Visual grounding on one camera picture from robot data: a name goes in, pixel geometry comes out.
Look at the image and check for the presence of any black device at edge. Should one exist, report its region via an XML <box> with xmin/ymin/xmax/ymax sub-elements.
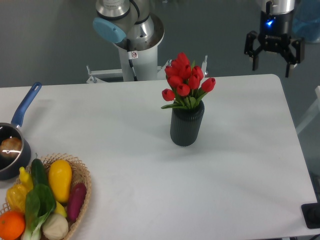
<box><xmin>301</xmin><ymin>202</ymin><xmax>320</xmax><ymax>229</ymax></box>

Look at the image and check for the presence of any brown bread in pan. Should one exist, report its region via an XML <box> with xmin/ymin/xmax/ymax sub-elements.
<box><xmin>0</xmin><ymin>137</ymin><xmax>22</xmax><ymax>159</ymax></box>

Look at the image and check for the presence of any black cable on pedestal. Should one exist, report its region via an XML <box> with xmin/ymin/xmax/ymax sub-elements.
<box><xmin>126</xmin><ymin>38</ymin><xmax>138</xmax><ymax>82</ymax></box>

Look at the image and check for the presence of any red tulip bouquet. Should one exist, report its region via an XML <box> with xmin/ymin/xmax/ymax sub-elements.
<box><xmin>161</xmin><ymin>52</ymin><xmax>216</xmax><ymax>111</ymax></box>

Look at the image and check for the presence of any blue handled saucepan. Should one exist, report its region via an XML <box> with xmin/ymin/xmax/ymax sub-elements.
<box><xmin>0</xmin><ymin>82</ymin><xmax>42</xmax><ymax>181</ymax></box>

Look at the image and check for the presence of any small yellow pepper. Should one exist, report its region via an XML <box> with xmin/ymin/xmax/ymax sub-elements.
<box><xmin>19</xmin><ymin>166</ymin><xmax>34</xmax><ymax>192</ymax></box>

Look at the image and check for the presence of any orange fruit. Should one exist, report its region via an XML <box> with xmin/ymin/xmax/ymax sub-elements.
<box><xmin>0</xmin><ymin>211</ymin><xmax>26</xmax><ymax>240</ymax></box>

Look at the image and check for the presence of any yellow squash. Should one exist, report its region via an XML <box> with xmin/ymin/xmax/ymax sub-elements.
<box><xmin>48</xmin><ymin>159</ymin><xmax>72</xmax><ymax>204</ymax></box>

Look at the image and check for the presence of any green bok choy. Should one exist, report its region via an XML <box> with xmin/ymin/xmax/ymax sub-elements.
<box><xmin>21</xmin><ymin>183</ymin><xmax>56</xmax><ymax>240</ymax></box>

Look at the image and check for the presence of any beige garlic bulb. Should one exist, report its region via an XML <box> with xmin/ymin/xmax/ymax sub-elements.
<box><xmin>42</xmin><ymin>213</ymin><xmax>69</xmax><ymax>240</ymax></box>

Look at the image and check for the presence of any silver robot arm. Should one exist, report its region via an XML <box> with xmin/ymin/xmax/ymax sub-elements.
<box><xmin>92</xmin><ymin>0</ymin><xmax>305</xmax><ymax>75</ymax></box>

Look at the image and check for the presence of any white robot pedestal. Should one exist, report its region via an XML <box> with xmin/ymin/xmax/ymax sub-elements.
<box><xmin>114</xmin><ymin>39</ymin><xmax>163</xmax><ymax>82</ymax></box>

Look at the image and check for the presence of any green cucumber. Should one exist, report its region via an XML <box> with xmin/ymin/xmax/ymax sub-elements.
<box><xmin>31</xmin><ymin>158</ymin><xmax>50</xmax><ymax>187</ymax></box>

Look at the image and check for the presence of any yellow bell pepper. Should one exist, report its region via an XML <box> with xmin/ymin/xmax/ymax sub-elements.
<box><xmin>6</xmin><ymin>183</ymin><xmax>30</xmax><ymax>214</ymax></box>

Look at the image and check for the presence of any yellow lemon piece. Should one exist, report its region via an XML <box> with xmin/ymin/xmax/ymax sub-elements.
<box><xmin>54</xmin><ymin>201</ymin><xmax>67</xmax><ymax>218</ymax></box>

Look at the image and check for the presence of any blue water jug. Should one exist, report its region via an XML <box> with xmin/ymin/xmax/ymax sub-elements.
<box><xmin>292</xmin><ymin>0</ymin><xmax>320</xmax><ymax>44</ymax></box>

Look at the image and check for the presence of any dark ribbed vase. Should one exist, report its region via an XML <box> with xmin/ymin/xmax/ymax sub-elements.
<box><xmin>170</xmin><ymin>100</ymin><xmax>205</xmax><ymax>147</ymax></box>

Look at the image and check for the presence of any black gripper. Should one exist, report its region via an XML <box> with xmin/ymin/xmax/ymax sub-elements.
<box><xmin>244</xmin><ymin>11</ymin><xmax>305</xmax><ymax>78</ymax></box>

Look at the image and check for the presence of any woven wicker basket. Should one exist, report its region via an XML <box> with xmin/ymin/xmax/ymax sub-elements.
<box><xmin>0</xmin><ymin>153</ymin><xmax>92</xmax><ymax>240</ymax></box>

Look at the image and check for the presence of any purple eggplant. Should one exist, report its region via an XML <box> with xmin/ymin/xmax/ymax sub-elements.
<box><xmin>67</xmin><ymin>182</ymin><xmax>87</xmax><ymax>222</ymax></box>

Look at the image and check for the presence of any white metal frame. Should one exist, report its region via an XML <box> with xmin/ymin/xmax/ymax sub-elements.
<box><xmin>86</xmin><ymin>55</ymin><xmax>209</xmax><ymax>84</ymax></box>

